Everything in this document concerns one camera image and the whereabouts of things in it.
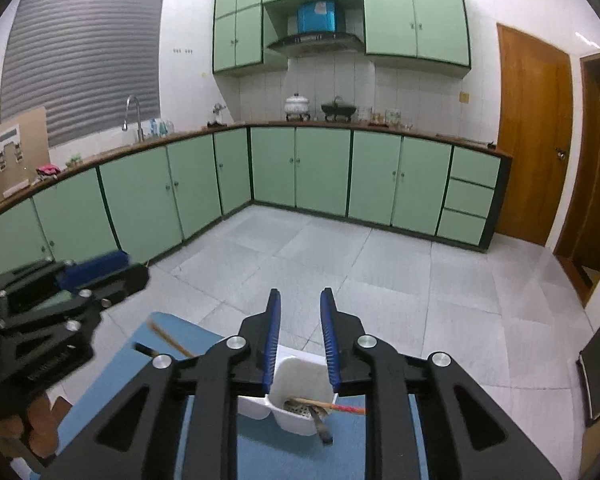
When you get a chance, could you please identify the white two-compartment utensil holder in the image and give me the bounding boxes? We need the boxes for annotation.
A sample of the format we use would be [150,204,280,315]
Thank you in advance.
[237,350,342,437]

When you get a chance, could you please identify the white cooking pot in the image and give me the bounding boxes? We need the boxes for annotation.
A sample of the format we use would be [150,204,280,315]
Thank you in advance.
[284,93,311,121]

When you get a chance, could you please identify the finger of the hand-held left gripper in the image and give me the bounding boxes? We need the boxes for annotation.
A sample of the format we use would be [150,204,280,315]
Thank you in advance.
[0,251,132,293]
[0,261,149,333]

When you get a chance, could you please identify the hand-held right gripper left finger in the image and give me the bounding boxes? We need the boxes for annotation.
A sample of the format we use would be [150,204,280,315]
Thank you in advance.
[42,288,283,480]

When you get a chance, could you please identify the pale wooden chopstick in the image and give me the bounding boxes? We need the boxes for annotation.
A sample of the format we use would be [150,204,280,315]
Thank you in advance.
[149,320,197,360]

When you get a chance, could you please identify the green upper wall cabinets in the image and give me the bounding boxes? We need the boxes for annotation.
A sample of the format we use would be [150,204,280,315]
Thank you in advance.
[212,0,472,80]

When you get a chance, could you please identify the closed wooden door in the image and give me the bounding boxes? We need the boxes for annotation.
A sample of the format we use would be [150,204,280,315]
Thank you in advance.
[495,23,573,247]

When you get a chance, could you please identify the grey window roller shutter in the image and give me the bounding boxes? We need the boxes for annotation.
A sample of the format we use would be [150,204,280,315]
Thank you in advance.
[0,0,166,148]

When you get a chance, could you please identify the beige water dispenser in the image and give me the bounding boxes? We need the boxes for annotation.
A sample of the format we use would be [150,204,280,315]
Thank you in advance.
[0,106,48,198]

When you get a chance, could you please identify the silver metal spoon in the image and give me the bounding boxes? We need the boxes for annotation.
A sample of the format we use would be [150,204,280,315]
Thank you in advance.
[305,406,334,445]

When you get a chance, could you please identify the chrome kitchen faucet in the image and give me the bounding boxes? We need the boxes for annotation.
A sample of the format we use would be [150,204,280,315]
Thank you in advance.
[122,96,146,143]

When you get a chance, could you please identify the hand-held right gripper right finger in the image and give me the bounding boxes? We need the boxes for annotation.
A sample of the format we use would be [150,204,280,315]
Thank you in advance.
[320,287,563,480]

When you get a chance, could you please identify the person's left hand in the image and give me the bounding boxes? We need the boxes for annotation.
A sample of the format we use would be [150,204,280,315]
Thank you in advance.
[0,392,73,461]

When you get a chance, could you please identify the green kitchen base cabinets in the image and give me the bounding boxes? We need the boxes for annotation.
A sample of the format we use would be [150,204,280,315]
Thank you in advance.
[0,124,513,281]

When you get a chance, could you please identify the range hood with blue film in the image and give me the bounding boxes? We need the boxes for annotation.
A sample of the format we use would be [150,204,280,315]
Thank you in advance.
[266,0,365,58]

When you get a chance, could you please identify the wooden chopstick red end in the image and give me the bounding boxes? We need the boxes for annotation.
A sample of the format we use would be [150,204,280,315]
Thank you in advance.
[284,396,367,416]

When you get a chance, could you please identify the wooden doorway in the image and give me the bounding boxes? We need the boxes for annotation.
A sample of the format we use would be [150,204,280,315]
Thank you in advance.
[552,49,600,306]

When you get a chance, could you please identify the black wok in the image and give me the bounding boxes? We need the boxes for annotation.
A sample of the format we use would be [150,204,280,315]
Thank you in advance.
[321,96,357,122]

